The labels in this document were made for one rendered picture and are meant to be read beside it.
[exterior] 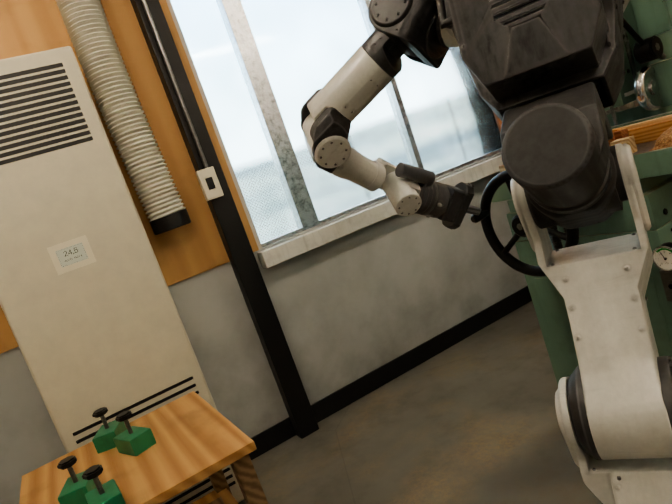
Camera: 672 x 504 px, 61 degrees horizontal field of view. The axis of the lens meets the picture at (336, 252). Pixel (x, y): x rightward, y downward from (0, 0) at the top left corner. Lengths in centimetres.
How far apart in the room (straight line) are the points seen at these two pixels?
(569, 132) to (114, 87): 189
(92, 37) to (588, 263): 198
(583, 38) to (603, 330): 42
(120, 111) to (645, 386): 198
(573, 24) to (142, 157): 177
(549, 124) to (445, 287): 237
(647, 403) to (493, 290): 244
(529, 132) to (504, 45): 18
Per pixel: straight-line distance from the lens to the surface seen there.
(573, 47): 90
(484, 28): 93
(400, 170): 135
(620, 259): 95
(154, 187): 234
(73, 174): 220
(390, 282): 291
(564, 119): 78
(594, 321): 95
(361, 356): 287
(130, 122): 237
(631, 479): 103
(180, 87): 255
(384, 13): 111
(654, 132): 168
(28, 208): 219
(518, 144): 79
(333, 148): 117
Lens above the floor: 111
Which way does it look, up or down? 8 degrees down
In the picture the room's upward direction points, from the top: 19 degrees counter-clockwise
